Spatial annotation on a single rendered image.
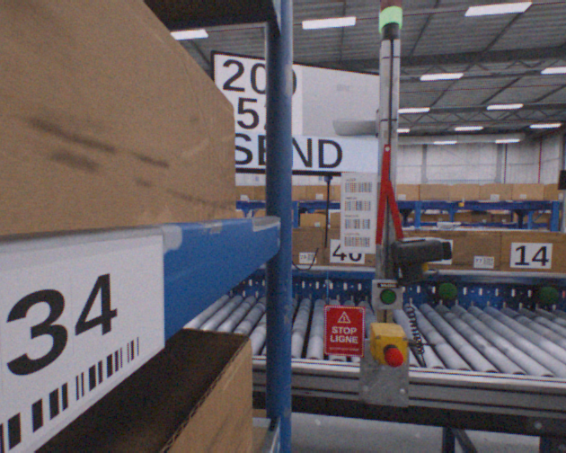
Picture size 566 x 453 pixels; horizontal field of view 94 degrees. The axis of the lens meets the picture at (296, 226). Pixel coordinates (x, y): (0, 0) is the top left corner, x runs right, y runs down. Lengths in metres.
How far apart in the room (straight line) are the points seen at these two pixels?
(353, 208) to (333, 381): 0.45
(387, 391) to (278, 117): 0.70
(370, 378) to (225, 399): 0.60
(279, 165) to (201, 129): 0.10
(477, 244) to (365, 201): 0.84
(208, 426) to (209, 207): 0.13
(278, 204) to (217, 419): 0.17
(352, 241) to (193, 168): 0.54
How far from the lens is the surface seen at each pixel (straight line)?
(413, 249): 0.63
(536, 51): 16.67
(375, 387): 0.80
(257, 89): 0.78
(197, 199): 0.18
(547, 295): 1.52
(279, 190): 0.26
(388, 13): 0.82
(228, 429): 0.24
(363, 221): 0.67
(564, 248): 1.62
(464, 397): 0.87
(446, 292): 1.33
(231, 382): 0.22
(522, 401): 0.92
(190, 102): 0.18
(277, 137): 0.27
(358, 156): 0.79
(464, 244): 1.40
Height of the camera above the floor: 1.15
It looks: 3 degrees down
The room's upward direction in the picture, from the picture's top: straight up
